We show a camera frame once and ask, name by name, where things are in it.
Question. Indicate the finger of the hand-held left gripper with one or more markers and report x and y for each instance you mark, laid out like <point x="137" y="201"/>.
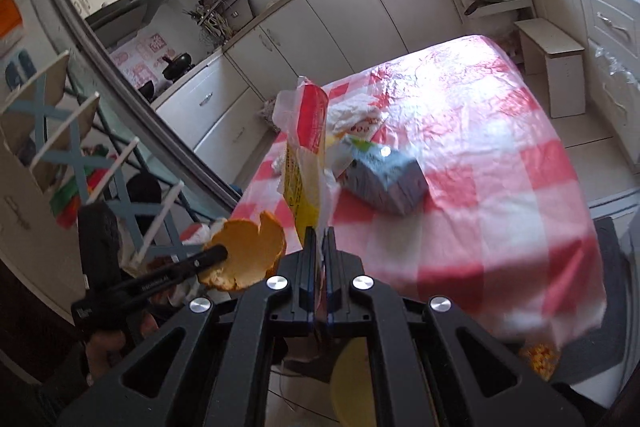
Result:
<point x="175" y="272"/>

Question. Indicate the yellow plastic bucket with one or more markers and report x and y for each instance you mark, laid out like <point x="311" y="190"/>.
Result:
<point x="352" y="387"/>

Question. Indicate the black shoe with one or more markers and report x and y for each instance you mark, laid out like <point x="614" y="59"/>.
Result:
<point x="144" y="189"/>

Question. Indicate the utensil rack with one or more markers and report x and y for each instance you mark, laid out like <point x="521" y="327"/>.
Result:
<point x="225" y="12"/>

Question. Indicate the red checked plastic tablecloth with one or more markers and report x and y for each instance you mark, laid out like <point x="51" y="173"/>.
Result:
<point x="500" y="182"/>

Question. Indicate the white wooden stool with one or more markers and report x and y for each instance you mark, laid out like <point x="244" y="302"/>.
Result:
<point x="555" y="57"/>

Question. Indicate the white base cabinets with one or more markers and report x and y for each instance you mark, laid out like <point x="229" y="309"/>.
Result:
<point x="325" y="32"/>

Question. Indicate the person's left hand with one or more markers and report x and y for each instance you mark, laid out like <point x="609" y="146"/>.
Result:
<point x="102" y="352"/>

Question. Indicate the white blue shoe rack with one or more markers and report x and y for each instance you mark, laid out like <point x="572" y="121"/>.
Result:
<point x="55" y="117"/>

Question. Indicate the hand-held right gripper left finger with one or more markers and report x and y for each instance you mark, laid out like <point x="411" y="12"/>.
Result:
<point x="310" y="257"/>

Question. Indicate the range hood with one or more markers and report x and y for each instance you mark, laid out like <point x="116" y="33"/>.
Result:
<point x="130" y="7"/>

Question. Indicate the blue white milk carton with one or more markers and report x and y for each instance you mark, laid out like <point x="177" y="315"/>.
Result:
<point x="390" y="182"/>

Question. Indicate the blue hanging pouch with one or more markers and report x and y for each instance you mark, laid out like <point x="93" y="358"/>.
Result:
<point x="20" y="72"/>

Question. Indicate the red white shoe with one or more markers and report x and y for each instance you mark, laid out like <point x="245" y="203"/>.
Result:
<point x="205" y="234"/>

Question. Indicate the black wok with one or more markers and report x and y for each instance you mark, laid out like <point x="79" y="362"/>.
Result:
<point x="177" y="64"/>

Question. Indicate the orange peel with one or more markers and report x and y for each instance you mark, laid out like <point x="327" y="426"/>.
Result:
<point x="250" y="257"/>

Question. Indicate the white plastic bag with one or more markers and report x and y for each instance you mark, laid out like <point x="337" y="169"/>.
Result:
<point x="350" y="117"/>

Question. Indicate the yellow red snack bag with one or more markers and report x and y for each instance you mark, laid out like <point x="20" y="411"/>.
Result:
<point x="305" y="167"/>

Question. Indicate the green red slippers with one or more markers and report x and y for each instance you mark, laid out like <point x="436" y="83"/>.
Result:
<point x="75" y="199"/>

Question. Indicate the floral waste bin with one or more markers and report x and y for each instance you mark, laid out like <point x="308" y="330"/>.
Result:
<point x="267" y="114"/>

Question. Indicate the orange hanging bag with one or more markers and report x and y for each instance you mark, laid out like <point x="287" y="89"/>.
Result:
<point x="10" y="17"/>

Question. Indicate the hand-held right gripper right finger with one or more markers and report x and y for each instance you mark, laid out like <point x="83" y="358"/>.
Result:
<point x="330" y="257"/>

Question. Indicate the grey sliding door frame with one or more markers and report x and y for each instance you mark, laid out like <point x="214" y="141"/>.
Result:
<point x="125" y="82"/>

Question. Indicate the red patterned wall sticker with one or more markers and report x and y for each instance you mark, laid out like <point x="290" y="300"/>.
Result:
<point x="140" y="57"/>

